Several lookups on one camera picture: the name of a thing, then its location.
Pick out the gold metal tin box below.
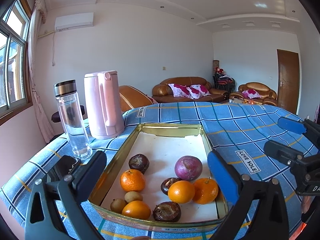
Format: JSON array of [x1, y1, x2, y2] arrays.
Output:
[[88, 124, 228, 233]]

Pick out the clear glass water bottle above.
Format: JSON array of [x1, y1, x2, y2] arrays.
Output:
[[54, 80, 92, 160]]

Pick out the dark rack with clutter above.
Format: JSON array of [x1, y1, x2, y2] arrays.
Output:
[[213, 60, 235, 93]]

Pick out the rotten brown mangosteen front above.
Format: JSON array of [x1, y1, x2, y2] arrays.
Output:
[[161, 177, 181, 195]]

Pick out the pink floral cushion right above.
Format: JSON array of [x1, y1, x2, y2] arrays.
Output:
[[188, 85, 210, 99]]

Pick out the pink curtain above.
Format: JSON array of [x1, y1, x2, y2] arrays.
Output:
[[26, 0, 56, 144]]

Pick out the brown leather armchair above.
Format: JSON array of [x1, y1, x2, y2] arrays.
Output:
[[229, 82, 278, 106], [119, 85, 158, 113]]

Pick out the small smooth orange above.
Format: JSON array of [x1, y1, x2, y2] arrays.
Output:
[[121, 200, 151, 219]]

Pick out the dark rotten fruit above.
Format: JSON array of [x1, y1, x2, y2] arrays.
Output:
[[129, 154, 150, 174]]

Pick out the brown leather armchair left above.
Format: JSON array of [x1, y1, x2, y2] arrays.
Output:
[[119, 85, 158, 113]]

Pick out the brown leather armchair right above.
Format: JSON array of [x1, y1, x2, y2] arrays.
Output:
[[229, 82, 278, 106]]

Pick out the purple red onion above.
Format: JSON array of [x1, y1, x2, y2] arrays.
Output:
[[175, 155, 203, 181]]

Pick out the pink floral armchair cushion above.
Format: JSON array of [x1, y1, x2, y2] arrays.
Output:
[[242, 89, 261, 99]]

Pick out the pink electric kettle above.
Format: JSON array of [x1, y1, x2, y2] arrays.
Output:
[[84, 70, 124, 140]]

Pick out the pink floral cushion left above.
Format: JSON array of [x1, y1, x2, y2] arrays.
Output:
[[168, 83, 192, 99]]

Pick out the dark stool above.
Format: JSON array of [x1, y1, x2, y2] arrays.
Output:
[[51, 105, 85, 123]]

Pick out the brown wooden door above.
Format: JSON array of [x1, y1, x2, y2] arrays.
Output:
[[277, 49, 300, 114]]

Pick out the brown leather sofa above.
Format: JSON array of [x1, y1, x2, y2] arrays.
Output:
[[152, 76, 229, 103]]

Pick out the large orange tangerine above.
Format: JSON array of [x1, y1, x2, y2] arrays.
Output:
[[193, 178, 219, 205]]

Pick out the window with frame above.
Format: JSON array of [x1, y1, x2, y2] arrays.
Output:
[[1, 0, 32, 124]]

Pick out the white wall air conditioner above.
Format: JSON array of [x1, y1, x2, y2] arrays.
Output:
[[54, 12, 94, 31]]

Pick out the wrinkled orange tangerine with stem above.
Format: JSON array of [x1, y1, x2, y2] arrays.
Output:
[[120, 169, 146, 192]]

